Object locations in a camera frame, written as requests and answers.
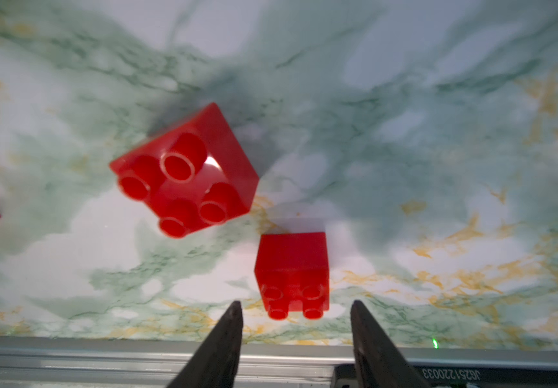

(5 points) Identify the small red lego brick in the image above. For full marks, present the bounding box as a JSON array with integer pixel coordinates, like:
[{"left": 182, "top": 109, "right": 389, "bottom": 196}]
[{"left": 255, "top": 232, "right": 330, "bottom": 320}]

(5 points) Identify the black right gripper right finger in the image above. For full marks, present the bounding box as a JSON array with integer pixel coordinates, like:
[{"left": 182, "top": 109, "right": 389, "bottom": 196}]
[{"left": 350, "top": 300, "right": 429, "bottom": 388}]

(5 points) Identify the red square lego brick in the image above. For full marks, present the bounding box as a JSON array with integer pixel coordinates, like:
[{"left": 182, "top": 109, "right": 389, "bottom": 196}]
[{"left": 109, "top": 103, "right": 259, "bottom": 239}]

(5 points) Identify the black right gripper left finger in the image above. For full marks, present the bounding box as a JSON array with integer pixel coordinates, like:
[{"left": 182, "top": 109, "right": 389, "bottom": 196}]
[{"left": 167, "top": 301, "right": 243, "bottom": 388}]

